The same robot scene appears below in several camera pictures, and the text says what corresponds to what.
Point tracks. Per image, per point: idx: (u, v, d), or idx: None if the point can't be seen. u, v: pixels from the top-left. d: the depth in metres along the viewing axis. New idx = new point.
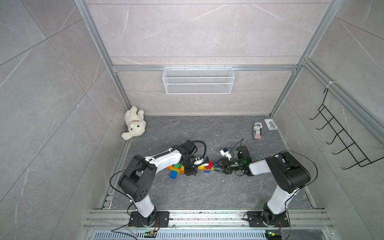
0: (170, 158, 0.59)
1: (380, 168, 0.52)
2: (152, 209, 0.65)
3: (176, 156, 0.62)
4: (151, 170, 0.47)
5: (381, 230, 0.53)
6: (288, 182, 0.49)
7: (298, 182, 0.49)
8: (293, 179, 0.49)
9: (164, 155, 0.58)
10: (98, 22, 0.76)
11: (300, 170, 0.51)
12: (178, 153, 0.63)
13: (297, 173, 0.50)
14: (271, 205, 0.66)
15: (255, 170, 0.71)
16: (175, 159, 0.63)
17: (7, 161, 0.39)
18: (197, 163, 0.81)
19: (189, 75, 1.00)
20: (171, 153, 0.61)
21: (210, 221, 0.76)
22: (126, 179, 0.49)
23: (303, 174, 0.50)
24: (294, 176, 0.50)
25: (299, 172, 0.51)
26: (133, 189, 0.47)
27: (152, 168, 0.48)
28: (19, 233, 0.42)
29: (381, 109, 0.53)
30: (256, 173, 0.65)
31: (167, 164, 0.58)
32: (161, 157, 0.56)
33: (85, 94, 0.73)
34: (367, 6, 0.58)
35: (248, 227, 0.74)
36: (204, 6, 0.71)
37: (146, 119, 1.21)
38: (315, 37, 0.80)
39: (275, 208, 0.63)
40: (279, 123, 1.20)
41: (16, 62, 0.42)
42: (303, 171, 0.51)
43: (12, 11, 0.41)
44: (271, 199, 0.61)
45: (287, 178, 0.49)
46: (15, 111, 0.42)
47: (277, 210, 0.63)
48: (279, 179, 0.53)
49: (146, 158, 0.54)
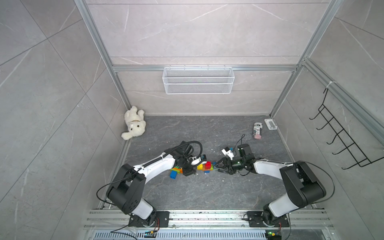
0: (162, 165, 0.56)
1: (380, 168, 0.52)
2: (151, 210, 0.65)
3: (169, 160, 0.59)
4: (140, 181, 0.44)
5: (381, 230, 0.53)
6: (303, 198, 0.45)
7: (312, 198, 0.45)
8: (307, 195, 0.45)
9: (156, 162, 0.55)
10: (98, 22, 0.76)
11: (316, 185, 0.47)
12: (171, 158, 0.60)
13: (311, 188, 0.47)
14: (272, 207, 0.65)
15: (260, 169, 0.66)
16: (168, 164, 0.60)
17: (7, 161, 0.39)
18: (194, 163, 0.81)
19: (189, 75, 1.00)
20: (163, 160, 0.58)
21: (210, 221, 0.76)
22: (115, 190, 0.46)
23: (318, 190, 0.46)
24: (309, 192, 0.46)
25: (314, 188, 0.47)
26: (121, 201, 0.44)
27: (141, 178, 0.45)
28: (19, 233, 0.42)
29: (380, 109, 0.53)
30: (262, 173, 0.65)
31: (160, 170, 0.56)
32: (152, 166, 0.52)
33: (85, 94, 0.73)
34: (367, 6, 0.58)
35: (248, 227, 0.74)
36: (203, 6, 0.71)
37: (146, 119, 1.21)
38: (315, 37, 0.80)
39: (277, 212, 0.63)
40: (279, 123, 1.20)
41: (16, 62, 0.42)
42: (318, 187, 0.47)
43: (12, 11, 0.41)
44: (274, 203, 0.64)
45: (302, 194, 0.45)
46: (15, 111, 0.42)
47: (278, 213, 0.63)
48: (291, 192, 0.49)
49: (135, 167, 0.49)
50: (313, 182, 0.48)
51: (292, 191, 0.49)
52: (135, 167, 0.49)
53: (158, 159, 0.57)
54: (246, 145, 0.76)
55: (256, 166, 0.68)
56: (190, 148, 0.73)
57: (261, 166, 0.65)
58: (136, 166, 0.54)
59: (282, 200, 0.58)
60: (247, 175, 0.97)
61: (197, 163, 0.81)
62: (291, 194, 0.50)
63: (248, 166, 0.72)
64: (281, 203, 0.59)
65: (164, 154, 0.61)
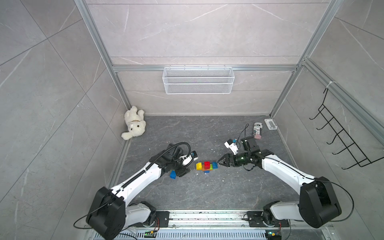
0: (147, 179, 0.52)
1: (380, 168, 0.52)
2: (149, 212, 0.64)
3: (156, 171, 0.55)
4: (119, 206, 0.41)
5: (381, 230, 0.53)
6: (319, 220, 0.42)
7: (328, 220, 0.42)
8: (324, 216, 0.42)
9: (139, 178, 0.51)
10: (98, 22, 0.76)
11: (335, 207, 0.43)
12: (156, 168, 0.56)
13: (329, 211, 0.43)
14: (273, 209, 0.64)
15: (271, 168, 0.59)
16: (155, 175, 0.56)
17: (7, 161, 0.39)
18: (186, 163, 0.74)
19: (189, 75, 1.00)
20: (148, 173, 0.53)
21: (210, 221, 0.76)
22: (94, 217, 0.43)
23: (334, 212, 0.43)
24: (326, 214, 0.42)
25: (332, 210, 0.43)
26: (102, 229, 0.41)
27: (120, 202, 0.42)
28: (19, 233, 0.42)
29: (380, 109, 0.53)
30: (270, 171, 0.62)
31: (145, 184, 0.52)
32: (134, 184, 0.48)
33: (85, 94, 0.73)
34: (367, 6, 0.58)
35: (248, 227, 0.74)
36: (203, 6, 0.71)
37: (146, 119, 1.21)
38: (315, 37, 0.80)
39: (278, 215, 0.62)
40: (279, 123, 1.20)
41: (16, 62, 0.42)
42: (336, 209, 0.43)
43: (12, 11, 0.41)
44: (276, 206, 0.63)
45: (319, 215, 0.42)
46: (15, 111, 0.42)
47: (278, 216, 0.63)
48: (306, 210, 0.45)
49: (114, 189, 0.45)
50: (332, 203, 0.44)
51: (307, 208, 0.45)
52: (113, 189, 0.45)
53: (141, 174, 0.52)
54: (249, 137, 0.69)
55: (266, 163, 0.60)
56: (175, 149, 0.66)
57: (273, 166, 0.57)
58: (114, 188, 0.45)
59: (288, 208, 0.56)
60: (247, 175, 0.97)
61: (188, 162, 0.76)
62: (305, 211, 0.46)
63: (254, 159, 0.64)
64: (286, 210, 0.57)
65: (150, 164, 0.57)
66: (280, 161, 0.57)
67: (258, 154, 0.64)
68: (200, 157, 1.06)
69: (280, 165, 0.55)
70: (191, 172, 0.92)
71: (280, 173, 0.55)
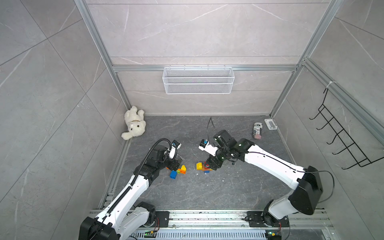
0: (134, 195, 0.50)
1: (380, 168, 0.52)
2: (147, 214, 0.64)
3: (143, 183, 0.53)
4: (108, 234, 0.39)
5: (381, 231, 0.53)
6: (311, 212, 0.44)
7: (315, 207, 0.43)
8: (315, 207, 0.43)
9: (125, 197, 0.48)
10: (98, 22, 0.76)
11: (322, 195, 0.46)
12: (142, 180, 0.54)
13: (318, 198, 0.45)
14: (272, 211, 0.64)
15: (256, 162, 0.54)
16: (143, 187, 0.54)
17: (7, 161, 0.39)
18: (171, 156, 0.72)
19: (189, 75, 1.00)
20: (134, 188, 0.51)
21: (210, 221, 0.76)
22: None
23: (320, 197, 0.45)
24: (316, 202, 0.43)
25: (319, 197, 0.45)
26: None
27: (110, 229, 0.40)
28: (19, 233, 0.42)
29: (380, 109, 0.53)
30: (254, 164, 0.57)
31: (134, 201, 0.51)
32: (120, 206, 0.46)
33: (85, 94, 0.73)
34: (367, 6, 0.58)
35: (248, 227, 0.74)
36: (203, 6, 0.71)
37: (146, 119, 1.21)
38: (315, 37, 0.80)
39: (278, 214, 0.62)
40: (279, 123, 1.20)
41: (16, 62, 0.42)
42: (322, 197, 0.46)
43: (12, 12, 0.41)
44: (272, 206, 0.65)
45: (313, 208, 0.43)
46: (15, 111, 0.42)
47: (279, 216, 0.62)
48: (297, 201, 0.46)
49: (99, 217, 0.42)
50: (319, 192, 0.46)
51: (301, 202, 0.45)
52: (99, 218, 0.42)
53: (128, 191, 0.50)
54: (221, 133, 0.62)
55: (250, 159, 0.55)
56: (158, 151, 0.61)
57: (259, 160, 0.53)
58: (100, 215, 0.43)
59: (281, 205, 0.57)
60: (247, 175, 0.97)
61: (175, 154, 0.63)
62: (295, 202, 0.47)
63: (234, 153, 0.57)
64: (281, 207, 0.58)
65: (135, 177, 0.54)
66: (266, 154, 0.52)
67: (237, 147, 0.57)
68: (200, 157, 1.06)
69: (266, 159, 0.51)
70: (191, 172, 0.92)
71: (268, 168, 0.51)
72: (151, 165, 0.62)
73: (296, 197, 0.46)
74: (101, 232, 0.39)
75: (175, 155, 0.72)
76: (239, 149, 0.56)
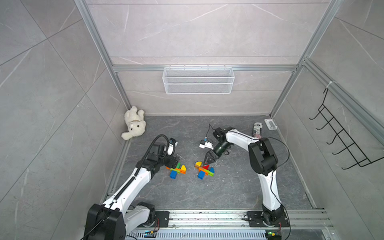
0: (138, 185, 0.51)
1: (380, 168, 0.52)
2: (148, 212, 0.64)
3: (147, 174, 0.55)
4: (117, 218, 0.40)
5: (380, 230, 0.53)
6: (261, 167, 0.58)
7: (269, 168, 0.59)
8: (265, 164, 0.58)
9: (130, 186, 0.50)
10: (98, 22, 0.76)
11: (273, 157, 0.60)
12: (145, 172, 0.56)
13: (267, 159, 0.59)
14: (266, 202, 0.67)
15: (232, 139, 0.74)
16: (147, 178, 0.56)
17: (7, 161, 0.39)
18: (170, 152, 0.76)
19: (189, 75, 1.00)
20: (138, 179, 0.53)
21: (210, 221, 0.76)
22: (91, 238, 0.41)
23: (272, 158, 0.59)
24: (268, 163, 0.58)
25: (270, 158, 0.59)
26: None
27: (118, 214, 0.41)
28: (19, 233, 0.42)
29: (380, 109, 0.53)
30: (232, 142, 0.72)
31: (138, 191, 0.52)
32: (126, 194, 0.47)
33: (85, 94, 0.73)
34: (367, 7, 0.58)
35: (247, 227, 0.74)
36: (204, 6, 0.71)
37: (146, 119, 1.21)
38: (315, 37, 0.80)
39: (268, 203, 0.66)
40: (279, 123, 1.20)
41: (16, 62, 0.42)
42: (274, 159, 0.59)
43: (12, 11, 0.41)
44: (263, 196, 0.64)
45: (260, 162, 0.57)
46: (14, 111, 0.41)
47: (272, 205, 0.64)
48: (253, 162, 0.62)
49: (106, 203, 0.44)
50: (270, 155, 0.60)
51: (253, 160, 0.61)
52: (106, 204, 0.43)
53: (132, 180, 0.52)
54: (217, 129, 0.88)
55: (227, 136, 0.76)
56: (158, 146, 0.64)
57: (232, 136, 0.73)
58: (107, 202, 0.44)
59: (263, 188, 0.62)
60: (247, 175, 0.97)
61: (173, 150, 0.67)
62: (253, 165, 0.62)
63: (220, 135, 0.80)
64: (265, 191, 0.66)
65: (137, 169, 0.56)
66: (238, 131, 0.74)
67: (222, 130, 0.79)
68: (200, 157, 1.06)
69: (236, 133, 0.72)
70: (191, 172, 0.92)
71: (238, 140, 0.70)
72: (153, 159, 0.65)
73: (251, 159, 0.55)
74: (108, 217, 0.44)
75: (173, 152, 0.75)
76: (224, 131, 0.77)
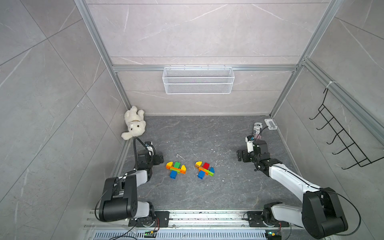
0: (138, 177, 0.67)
1: (380, 168, 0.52)
2: (147, 204, 0.65)
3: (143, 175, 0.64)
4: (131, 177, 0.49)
5: (381, 230, 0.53)
6: (321, 230, 0.41)
7: (329, 232, 0.41)
8: (325, 227, 0.41)
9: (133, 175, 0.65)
10: (98, 22, 0.76)
11: (339, 219, 0.42)
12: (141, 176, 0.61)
13: (330, 220, 0.42)
14: (276, 212, 0.64)
15: (277, 175, 0.59)
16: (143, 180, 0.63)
17: (7, 161, 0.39)
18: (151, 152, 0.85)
19: (188, 75, 1.00)
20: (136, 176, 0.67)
21: (210, 221, 0.76)
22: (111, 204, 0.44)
23: (335, 221, 0.42)
24: (329, 226, 0.41)
25: (333, 220, 0.42)
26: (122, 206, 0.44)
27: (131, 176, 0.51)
28: (19, 233, 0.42)
29: (380, 109, 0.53)
30: (276, 179, 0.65)
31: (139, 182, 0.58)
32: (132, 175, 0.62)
33: (85, 94, 0.73)
34: (367, 6, 0.58)
35: (248, 227, 0.74)
36: (204, 6, 0.71)
37: (146, 119, 1.21)
38: (315, 37, 0.80)
39: (279, 215, 0.62)
40: (279, 123, 1.20)
41: (16, 62, 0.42)
42: (340, 222, 0.42)
43: (12, 12, 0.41)
44: (281, 207, 0.62)
45: (320, 224, 0.41)
46: (14, 111, 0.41)
47: (278, 217, 0.63)
48: (308, 218, 0.45)
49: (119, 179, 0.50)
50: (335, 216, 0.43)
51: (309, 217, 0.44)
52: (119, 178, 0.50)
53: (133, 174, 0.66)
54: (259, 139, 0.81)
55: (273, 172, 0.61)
56: (144, 155, 0.71)
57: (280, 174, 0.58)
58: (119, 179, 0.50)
59: (291, 213, 0.55)
60: (247, 175, 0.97)
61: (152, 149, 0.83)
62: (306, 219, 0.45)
63: (261, 166, 0.66)
64: (288, 215, 0.57)
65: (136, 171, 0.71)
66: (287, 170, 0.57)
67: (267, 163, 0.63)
68: (200, 157, 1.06)
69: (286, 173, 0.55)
70: (191, 172, 0.92)
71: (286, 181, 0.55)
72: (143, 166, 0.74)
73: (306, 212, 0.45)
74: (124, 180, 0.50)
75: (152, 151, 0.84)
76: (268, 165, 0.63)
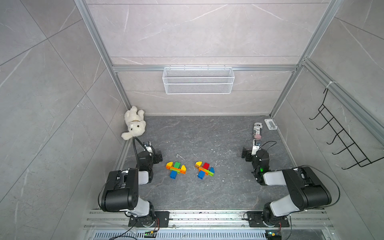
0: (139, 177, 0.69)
1: (380, 168, 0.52)
2: (147, 203, 0.65)
3: (145, 177, 0.66)
4: (134, 169, 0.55)
5: (381, 230, 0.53)
6: (305, 199, 0.45)
7: (315, 202, 0.45)
8: (309, 197, 0.45)
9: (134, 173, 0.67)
10: (98, 22, 0.76)
11: (322, 192, 0.46)
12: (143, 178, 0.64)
13: (313, 192, 0.46)
14: (273, 207, 0.65)
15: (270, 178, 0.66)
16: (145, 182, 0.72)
17: (7, 161, 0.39)
18: (150, 151, 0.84)
19: (188, 75, 1.00)
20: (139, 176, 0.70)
21: (210, 221, 0.76)
22: (112, 195, 0.46)
23: (319, 194, 0.45)
24: (312, 197, 0.45)
25: (317, 192, 0.46)
26: (123, 195, 0.45)
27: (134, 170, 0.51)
28: (19, 233, 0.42)
29: (380, 109, 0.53)
30: (269, 183, 0.67)
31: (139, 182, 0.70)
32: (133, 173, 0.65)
33: (85, 94, 0.73)
34: (367, 6, 0.58)
35: (248, 227, 0.74)
36: (203, 6, 0.71)
37: (146, 119, 1.21)
38: (315, 37, 0.80)
39: (278, 210, 0.62)
40: (279, 123, 1.20)
41: (16, 62, 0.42)
42: (322, 193, 0.46)
43: (12, 12, 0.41)
44: (277, 200, 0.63)
45: (303, 194, 0.45)
46: (14, 111, 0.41)
47: (277, 212, 0.63)
48: (294, 194, 0.49)
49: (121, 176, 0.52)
50: (318, 191, 0.46)
51: (295, 192, 0.48)
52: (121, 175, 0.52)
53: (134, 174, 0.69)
54: (263, 150, 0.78)
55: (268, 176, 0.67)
56: (145, 158, 0.72)
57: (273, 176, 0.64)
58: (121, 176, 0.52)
59: (284, 200, 0.58)
60: (247, 175, 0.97)
61: (151, 149, 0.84)
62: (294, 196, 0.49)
63: (258, 179, 0.73)
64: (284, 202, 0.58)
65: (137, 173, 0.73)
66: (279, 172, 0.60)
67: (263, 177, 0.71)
68: (200, 157, 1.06)
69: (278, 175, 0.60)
70: (191, 172, 0.92)
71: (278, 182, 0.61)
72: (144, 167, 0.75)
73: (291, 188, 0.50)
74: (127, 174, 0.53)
75: (152, 150, 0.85)
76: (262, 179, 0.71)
